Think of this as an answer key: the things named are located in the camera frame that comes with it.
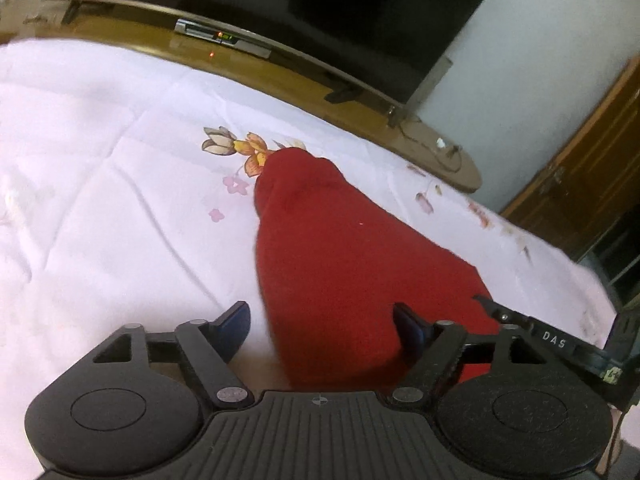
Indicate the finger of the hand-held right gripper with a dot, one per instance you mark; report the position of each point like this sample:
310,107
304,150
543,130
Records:
552,341

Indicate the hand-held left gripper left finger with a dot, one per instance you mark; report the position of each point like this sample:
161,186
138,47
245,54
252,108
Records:
236,325

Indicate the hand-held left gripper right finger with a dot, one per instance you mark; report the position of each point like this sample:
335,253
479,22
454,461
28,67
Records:
413,331

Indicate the red garment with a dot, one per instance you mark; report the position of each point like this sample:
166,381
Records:
340,270

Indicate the brown wooden door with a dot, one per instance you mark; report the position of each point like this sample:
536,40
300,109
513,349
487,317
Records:
585,175

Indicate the small white plug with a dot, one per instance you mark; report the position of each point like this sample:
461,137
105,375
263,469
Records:
441,143

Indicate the white floral bedsheet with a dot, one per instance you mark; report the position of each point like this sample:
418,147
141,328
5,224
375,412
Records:
100,185

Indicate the silver set-top box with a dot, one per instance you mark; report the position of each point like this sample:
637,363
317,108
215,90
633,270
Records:
222,37

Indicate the wooden television cabinet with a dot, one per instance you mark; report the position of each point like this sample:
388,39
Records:
150,42

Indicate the black flat television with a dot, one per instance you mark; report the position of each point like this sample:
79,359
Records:
310,5

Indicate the dark barred frame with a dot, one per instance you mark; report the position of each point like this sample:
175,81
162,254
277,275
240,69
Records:
617,265

